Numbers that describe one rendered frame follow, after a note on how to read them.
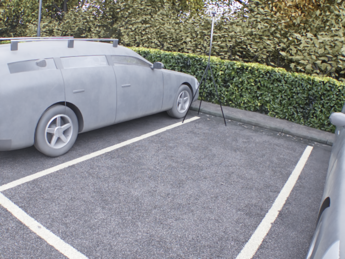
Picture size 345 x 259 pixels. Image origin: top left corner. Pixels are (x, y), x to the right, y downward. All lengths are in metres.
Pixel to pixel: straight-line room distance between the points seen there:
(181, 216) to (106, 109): 2.06
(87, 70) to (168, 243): 2.50
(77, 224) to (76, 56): 2.28
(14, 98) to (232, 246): 2.63
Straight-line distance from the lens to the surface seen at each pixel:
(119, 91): 4.47
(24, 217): 2.84
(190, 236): 2.64
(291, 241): 2.85
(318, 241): 1.91
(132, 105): 4.71
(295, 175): 4.21
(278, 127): 6.18
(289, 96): 6.71
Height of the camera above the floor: 1.56
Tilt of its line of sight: 18 degrees down
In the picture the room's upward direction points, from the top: 5 degrees clockwise
